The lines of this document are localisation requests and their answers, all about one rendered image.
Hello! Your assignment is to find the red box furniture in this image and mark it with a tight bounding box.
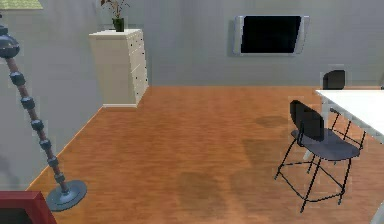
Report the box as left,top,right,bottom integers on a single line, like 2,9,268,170
0,190,58,224

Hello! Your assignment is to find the wall-mounted television set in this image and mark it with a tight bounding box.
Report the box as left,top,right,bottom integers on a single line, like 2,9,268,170
232,14,311,57

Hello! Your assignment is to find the blue beaded floor lamp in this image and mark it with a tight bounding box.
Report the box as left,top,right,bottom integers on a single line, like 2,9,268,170
0,14,88,213

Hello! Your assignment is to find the green framed wall picture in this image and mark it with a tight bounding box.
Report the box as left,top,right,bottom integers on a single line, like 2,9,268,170
0,0,44,11

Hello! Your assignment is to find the white table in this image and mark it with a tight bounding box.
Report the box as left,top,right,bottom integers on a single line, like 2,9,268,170
302,88,384,224

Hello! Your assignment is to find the cream chest of drawers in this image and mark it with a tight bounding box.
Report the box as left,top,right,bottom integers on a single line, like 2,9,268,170
88,28,150,109

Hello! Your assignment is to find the potted house plant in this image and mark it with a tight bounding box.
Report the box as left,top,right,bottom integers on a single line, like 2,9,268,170
100,0,131,33

